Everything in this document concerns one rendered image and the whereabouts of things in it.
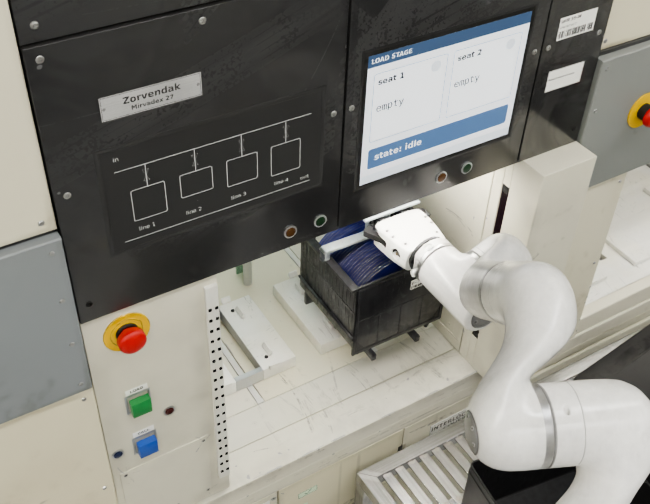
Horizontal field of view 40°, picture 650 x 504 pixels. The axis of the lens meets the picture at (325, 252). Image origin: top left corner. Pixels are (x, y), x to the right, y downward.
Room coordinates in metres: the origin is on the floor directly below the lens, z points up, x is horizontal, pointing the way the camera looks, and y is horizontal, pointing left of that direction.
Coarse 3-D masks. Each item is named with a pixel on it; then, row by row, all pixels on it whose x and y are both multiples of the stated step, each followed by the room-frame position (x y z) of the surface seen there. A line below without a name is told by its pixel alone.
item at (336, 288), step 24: (384, 216) 1.27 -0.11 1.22; (312, 240) 1.27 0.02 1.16; (360, 240) 1.26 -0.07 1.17; (312, 264) 1.27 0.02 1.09; (336, 264) 1.21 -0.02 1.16; (312, 288) 1.27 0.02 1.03; (336, 288) 1.20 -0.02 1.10; (360, 288) 1.15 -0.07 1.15; (384, 288) 1.18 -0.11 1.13; (408, 288) 1.21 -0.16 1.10; (336, 312) 1.20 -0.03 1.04; (360, 312) 1.15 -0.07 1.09; (384, 312) 1.18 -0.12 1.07; (408, 312) 1.21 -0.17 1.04; (432, 312) 1.24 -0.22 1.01; (360, 336) 1.15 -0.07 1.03; (384, 336) 1.18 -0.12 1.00
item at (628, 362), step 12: (636, 336) 1.34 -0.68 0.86; (648, 336) 1.34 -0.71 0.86; (624, 348) 1.31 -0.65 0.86; (636, 348) 1.31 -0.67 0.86; (648, 348) 1.31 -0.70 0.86; (600, 360) 1.27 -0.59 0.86; (612, 360) 1.27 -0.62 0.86; (624, 360) 1.27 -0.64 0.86; (636, 360) 1.27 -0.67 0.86; (648, 360) 1.27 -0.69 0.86; (588, 372) 1.23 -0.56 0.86; (600, 372) 1.23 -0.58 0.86; (612, 372) 1.24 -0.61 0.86; (624, 372) 1.24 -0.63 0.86; (636, 372) 1.24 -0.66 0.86; (648, 372) 1.24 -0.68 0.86; (636, 384) 1.20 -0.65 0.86; (648, 384) 1.21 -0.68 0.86; (648, 396) 1.17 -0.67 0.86; (648, 480) 1.04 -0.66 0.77
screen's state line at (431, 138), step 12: (504, 108) 1.18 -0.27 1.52; (468, 120) 1.14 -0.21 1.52; (480, 120) 1.15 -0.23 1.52; (492, 120) 1.16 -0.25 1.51; (504, 120) 1.18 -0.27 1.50; (432, 132) 1.10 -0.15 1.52; (444, 132) 1.11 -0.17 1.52; (456, 132) 1.13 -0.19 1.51; (468, 132) 1.14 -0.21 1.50; (396, 144) 1.07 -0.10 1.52; (408, 144) 1.08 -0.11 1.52; (420, 144) 1.09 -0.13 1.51; (432, 144) 1.10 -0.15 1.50; (372, 156) 1.04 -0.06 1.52; (384, 156) 1.05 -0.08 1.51; (396, 156) 1.07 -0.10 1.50
